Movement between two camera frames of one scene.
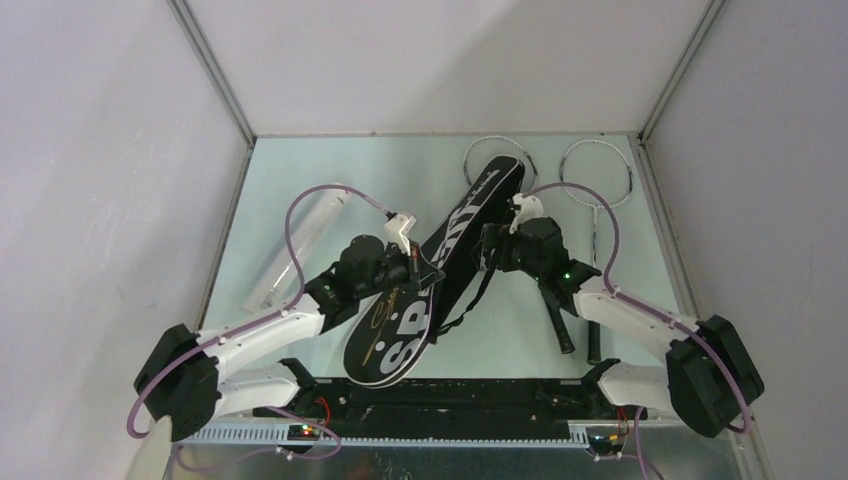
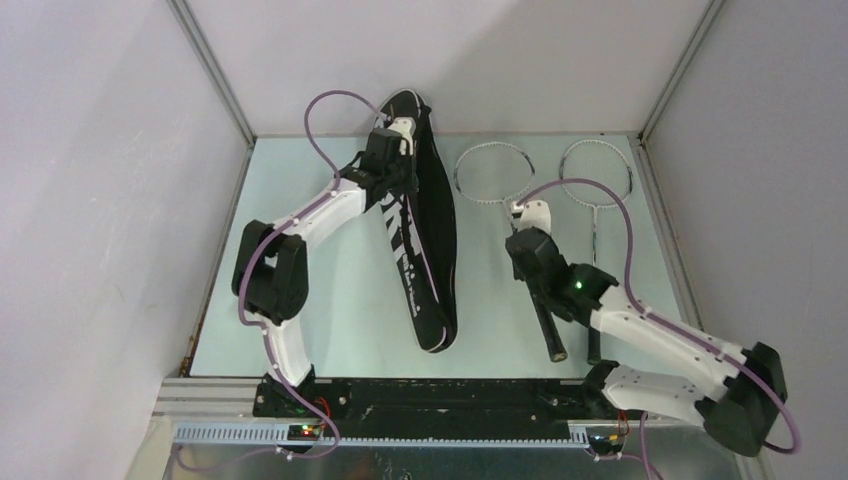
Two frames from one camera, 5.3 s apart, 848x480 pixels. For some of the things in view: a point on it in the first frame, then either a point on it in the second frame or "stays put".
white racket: [599, 176] stays put
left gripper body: [399, 271] → [401, 174]
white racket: [489, 150] → [554, 337]
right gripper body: [511, 248] → [519, 278]
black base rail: [356, 411] stays put
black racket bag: [392, 330] → [421, 227]
